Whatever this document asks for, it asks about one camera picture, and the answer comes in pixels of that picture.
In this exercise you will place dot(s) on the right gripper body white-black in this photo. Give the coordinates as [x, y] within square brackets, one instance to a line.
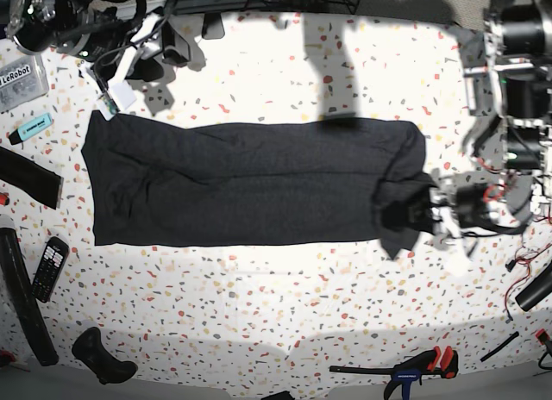
[115, 95]

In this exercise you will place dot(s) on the left gripper body white-black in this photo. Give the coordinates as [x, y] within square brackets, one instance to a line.
[453, 213]

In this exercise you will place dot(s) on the dark grey T-shirt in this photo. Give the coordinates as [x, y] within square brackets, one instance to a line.
[345, 179]

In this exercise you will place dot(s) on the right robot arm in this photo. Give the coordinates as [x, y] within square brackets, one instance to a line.
[119, 40]

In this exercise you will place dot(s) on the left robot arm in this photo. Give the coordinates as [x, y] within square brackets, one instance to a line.
[506, 68]

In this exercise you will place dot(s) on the grey monitor stand base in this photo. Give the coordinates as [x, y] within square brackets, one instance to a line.
[213, 28]

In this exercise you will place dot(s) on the turquoise highlighter pen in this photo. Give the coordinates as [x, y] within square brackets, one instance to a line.
[30, 129]

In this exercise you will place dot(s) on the black cylinder right edge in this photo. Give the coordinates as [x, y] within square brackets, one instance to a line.
[535, 292]

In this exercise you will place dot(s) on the clear LeRobot parts box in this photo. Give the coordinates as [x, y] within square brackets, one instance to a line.
[22, 81]

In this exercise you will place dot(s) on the small black stick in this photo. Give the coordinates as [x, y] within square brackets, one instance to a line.
[500, 347]

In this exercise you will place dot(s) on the red object right edge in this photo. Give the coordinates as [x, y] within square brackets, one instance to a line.
[545, 340]

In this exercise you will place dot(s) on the black folded cloth strip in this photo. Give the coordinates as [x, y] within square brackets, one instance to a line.
[42, 185]

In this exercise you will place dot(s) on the black remote control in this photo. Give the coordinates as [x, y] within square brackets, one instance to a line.
[46, 276]

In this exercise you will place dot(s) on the long black tube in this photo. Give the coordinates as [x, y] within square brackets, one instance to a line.
[19, 291]

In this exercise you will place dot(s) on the black game controller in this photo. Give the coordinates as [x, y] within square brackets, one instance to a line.
[89, 349]

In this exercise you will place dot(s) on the red object bottom left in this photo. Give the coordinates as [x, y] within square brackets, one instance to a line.
[6, 358]

